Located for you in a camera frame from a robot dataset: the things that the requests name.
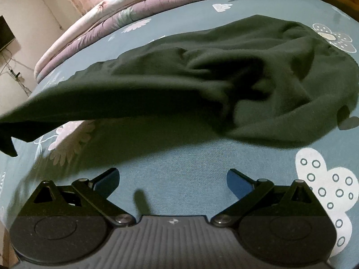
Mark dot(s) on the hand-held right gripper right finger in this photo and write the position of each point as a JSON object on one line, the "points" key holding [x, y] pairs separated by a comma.
{"points": [[238, 185]]}

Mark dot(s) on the purple floral folded quilt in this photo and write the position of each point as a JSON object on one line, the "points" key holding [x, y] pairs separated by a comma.
{"points": [[157, 4]]}

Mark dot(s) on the black television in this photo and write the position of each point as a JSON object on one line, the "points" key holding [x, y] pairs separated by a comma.
{"points": [[5, 33]]}

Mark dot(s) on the bed with teal floral sheet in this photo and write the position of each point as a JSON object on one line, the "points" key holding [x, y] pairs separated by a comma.
{"points": [[182, 168]]}

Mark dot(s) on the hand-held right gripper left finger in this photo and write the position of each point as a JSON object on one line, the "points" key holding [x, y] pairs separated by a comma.
{"points": [[108, 184]]}

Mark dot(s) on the dark green pants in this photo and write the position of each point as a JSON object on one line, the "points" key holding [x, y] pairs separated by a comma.
{"points": [[196, 70]]}

